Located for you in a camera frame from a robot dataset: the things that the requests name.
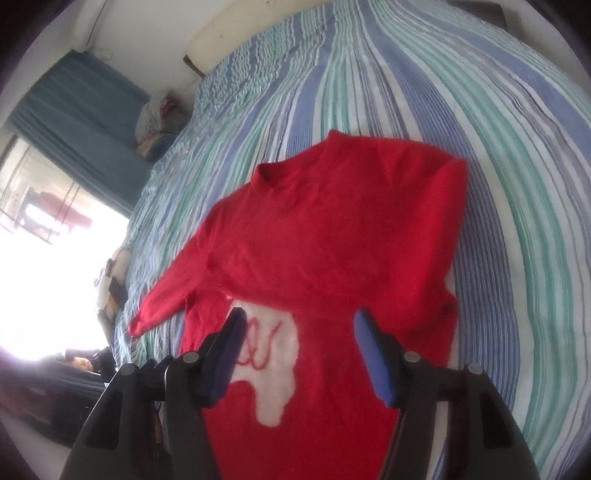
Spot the red hanging laundry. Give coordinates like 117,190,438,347
39,191,93,230

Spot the blue green striped bedspread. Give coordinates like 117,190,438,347
111,0,591,480

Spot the dark wooden nightstand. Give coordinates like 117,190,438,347
485,0,512,27

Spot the red and white sweater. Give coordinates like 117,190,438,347
128,130,468,480

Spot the pale and brown object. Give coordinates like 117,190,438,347
95,247,132,324

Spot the blue curtain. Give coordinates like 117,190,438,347
7,50,153,217

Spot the window with railing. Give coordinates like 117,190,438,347
0,134,131,361

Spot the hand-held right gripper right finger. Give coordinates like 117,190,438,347
353,308,542,480

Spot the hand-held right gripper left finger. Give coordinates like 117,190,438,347
60,307,248,480

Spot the cream padded headboard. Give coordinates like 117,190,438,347
184,0,342,77

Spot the pile of checkered clothes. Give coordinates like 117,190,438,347
135,89,191,160

